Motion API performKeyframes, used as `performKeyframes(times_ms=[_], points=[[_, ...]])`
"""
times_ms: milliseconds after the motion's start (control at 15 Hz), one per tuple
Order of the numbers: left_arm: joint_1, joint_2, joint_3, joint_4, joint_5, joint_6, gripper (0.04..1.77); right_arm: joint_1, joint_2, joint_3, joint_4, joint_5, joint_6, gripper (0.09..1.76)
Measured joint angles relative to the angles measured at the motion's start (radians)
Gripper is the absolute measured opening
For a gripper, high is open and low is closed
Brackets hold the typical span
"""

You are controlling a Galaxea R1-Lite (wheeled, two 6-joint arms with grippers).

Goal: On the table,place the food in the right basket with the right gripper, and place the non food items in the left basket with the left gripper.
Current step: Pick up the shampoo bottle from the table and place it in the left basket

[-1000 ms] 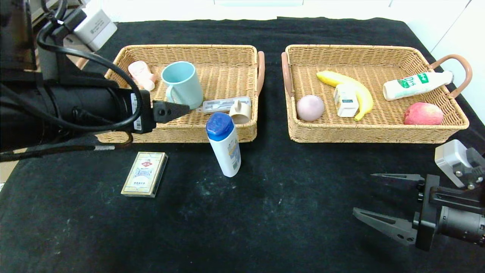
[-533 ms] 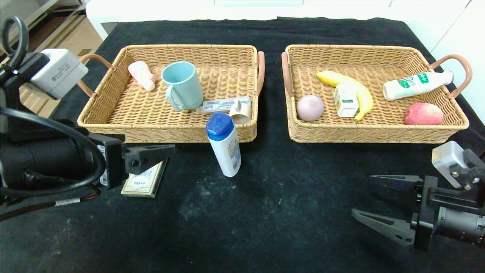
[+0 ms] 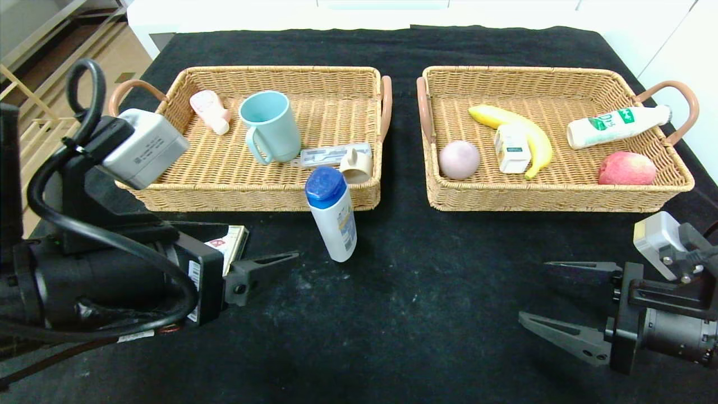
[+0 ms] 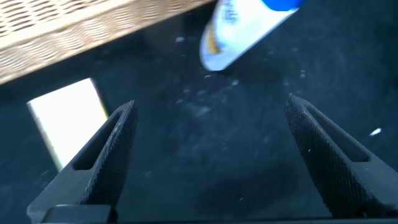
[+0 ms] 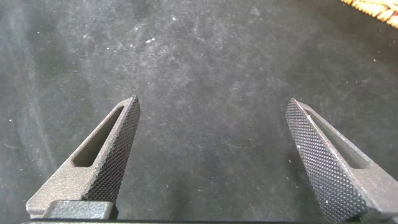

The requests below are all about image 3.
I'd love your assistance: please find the red apple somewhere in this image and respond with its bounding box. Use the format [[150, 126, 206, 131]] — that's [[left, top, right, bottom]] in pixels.
[[597, 151, 657, 186]]

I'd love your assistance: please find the white table behind cloth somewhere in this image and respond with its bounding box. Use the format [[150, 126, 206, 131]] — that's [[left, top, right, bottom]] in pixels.
[[128, 0, 605, 61]]

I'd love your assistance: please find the white juice carton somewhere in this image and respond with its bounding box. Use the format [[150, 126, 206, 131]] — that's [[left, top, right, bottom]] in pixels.
[[494, 124, 532, 174]]

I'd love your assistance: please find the playing card box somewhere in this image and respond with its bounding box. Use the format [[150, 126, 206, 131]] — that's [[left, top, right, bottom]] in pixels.
[[205, 225, 249, 277]]

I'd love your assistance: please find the teal plastic mug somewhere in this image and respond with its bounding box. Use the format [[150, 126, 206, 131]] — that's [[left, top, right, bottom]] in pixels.
[[238, 90, 302, 166]]

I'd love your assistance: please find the wicker basket with brown handles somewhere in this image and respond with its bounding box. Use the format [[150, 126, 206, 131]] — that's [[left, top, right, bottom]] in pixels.
[[416, 66, 700, 213], [108, 66, 393, 212]]

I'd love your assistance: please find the left wrist grey camera box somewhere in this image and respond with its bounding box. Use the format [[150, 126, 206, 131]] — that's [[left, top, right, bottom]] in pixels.
[[101, 108, 190, 190]]

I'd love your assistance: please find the pale pink egg-shaped ball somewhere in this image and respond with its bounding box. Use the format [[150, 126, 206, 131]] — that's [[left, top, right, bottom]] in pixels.
[[439, 140, 481, 181]]

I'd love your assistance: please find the white milk bottle green label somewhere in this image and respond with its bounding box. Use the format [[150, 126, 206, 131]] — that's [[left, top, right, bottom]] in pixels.
[[566, 105, 672, 150]]

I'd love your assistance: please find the white bottle with blue cap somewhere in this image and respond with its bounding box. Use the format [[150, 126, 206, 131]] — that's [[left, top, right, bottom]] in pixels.
[[304, 165, 357, 263]]

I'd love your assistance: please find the right wrist grey camera box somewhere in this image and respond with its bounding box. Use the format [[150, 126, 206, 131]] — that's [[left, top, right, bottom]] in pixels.
[[633, 211, 702, 281]]

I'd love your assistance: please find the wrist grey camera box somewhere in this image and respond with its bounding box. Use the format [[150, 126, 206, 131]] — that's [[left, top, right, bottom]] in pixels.
[[633, 211, 702, 281], [101, 108, 190, 190]]

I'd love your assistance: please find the small pink bottle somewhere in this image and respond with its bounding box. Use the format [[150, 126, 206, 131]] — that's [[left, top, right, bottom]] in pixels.
[[189, 90, 232, 136]]

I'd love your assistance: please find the wooden slatted rack on wheels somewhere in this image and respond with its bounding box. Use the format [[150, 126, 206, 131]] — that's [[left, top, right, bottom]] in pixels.
[[0, 63, 94, 186]]

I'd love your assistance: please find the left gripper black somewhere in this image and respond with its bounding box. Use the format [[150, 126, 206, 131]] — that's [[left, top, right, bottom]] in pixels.
[[77, 221, 300, 327]]

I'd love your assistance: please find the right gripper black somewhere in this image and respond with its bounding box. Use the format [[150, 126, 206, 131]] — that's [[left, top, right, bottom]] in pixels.
[[517, 260, 718, 375]]

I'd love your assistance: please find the yellow banana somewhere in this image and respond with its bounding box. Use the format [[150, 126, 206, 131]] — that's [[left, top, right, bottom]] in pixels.
[[468, 105, 554, 180]]

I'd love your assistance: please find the thin brown cable white label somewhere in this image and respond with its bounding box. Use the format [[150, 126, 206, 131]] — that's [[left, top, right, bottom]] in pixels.
[[0, 328, 180, 389]]

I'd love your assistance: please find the grey metal shelf frame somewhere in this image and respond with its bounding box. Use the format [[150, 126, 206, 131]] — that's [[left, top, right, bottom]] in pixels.
[[0, 0, 131, 85]]

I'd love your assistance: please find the black camera cable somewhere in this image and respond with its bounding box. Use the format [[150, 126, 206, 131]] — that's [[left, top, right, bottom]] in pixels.
[[27, 59, 200, 343]]

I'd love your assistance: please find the small beige cup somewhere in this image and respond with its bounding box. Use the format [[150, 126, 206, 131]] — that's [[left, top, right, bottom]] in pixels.
[[339, 146, 374, 185]]

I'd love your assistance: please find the grey flat blister pack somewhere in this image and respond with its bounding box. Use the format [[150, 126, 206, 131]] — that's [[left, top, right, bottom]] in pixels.
[[290, 144, 371, 169]]

